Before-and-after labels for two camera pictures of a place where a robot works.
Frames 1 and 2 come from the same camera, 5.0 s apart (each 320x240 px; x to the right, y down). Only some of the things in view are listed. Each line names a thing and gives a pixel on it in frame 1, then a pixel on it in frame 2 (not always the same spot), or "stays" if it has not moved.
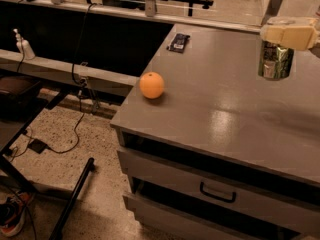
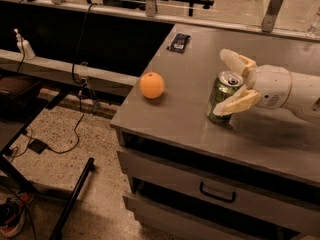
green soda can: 274,61 to 225,85
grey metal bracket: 274,4 stays
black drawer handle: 216,196 stays
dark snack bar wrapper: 178,43 stays
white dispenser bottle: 23,46 stays
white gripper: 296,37 to 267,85
